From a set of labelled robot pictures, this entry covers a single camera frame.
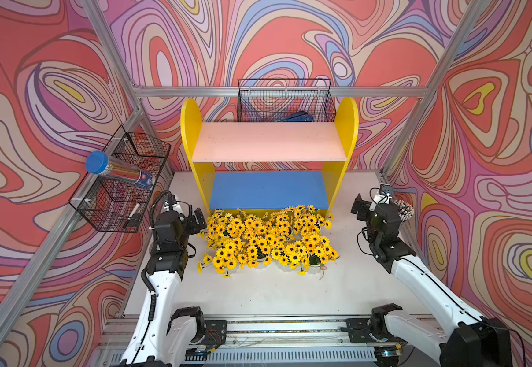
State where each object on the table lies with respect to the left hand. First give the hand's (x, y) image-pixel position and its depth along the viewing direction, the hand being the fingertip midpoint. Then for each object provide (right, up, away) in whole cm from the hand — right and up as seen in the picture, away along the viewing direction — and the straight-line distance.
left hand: (188, 212), depth 78 cm
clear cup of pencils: (+78, 0, +4) cm, 78 cm away
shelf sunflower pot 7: (+42, -14, 0) cm, 45 cm away
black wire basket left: (-24, +3, -7) cm, 25 cm away
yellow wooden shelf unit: (+28, +7, +18) cm, 34 cm away
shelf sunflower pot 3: (+32, -5, +6) cm, 33 cm away
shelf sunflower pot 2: (+23, -7, +4) cm, 25 cm away
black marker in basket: (-17, -1, -5) cm, 17 cm away
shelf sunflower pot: (+10, -7, +6) cm, 13 cm away
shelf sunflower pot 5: (+13, -16, -2) cm, 20 cm away
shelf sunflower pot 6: (+25, -14, 0) cm, 28 cm away
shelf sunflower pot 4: (+42, -4, +6) cm, 43 cm away
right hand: (+65, +3, +2) cm, 65 cm away
